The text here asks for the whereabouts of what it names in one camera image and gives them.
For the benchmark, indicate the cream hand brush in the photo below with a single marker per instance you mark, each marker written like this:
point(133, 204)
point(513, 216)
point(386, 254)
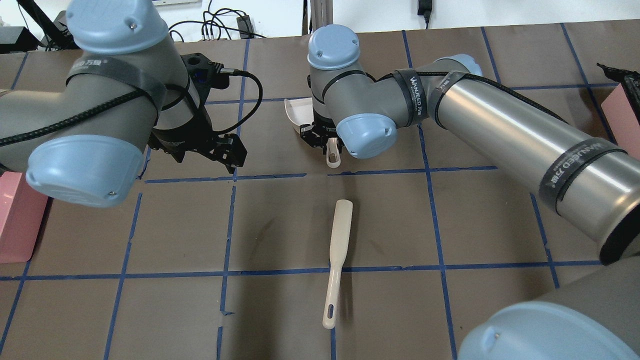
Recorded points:
point(338, 250)

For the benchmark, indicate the cream plastic dustpan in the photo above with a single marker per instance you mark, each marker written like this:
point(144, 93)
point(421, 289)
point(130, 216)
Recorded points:
point(300, 112)

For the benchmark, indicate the aluminium frame post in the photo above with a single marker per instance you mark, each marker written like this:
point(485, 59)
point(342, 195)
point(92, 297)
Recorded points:
point(321, 14)

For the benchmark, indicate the pink plastic bin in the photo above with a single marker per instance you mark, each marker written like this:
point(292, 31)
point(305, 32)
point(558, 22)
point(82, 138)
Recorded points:
point(21, 212)

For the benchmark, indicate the bin with black bag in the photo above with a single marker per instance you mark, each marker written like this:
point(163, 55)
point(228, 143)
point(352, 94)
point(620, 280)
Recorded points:
point(622, 108)

